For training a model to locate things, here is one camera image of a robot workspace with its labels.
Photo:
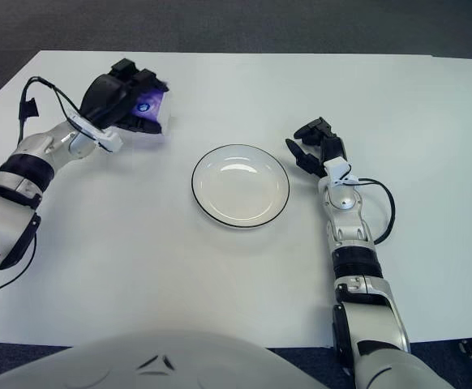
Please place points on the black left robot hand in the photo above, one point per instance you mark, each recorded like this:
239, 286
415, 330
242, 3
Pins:
104, 97

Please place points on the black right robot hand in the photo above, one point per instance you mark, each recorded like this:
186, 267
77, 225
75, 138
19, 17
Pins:
335, 148

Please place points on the purple tissue paper pack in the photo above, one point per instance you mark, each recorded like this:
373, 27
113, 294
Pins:
153, 103

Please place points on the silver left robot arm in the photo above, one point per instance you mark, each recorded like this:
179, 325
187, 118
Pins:
29, 146

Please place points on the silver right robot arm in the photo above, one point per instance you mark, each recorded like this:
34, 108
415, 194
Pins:
343, 202

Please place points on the white plate with black rim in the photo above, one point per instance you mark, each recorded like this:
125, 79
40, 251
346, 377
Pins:
240, 186

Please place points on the grey robot torso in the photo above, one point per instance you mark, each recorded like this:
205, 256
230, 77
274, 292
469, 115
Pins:
159, 364

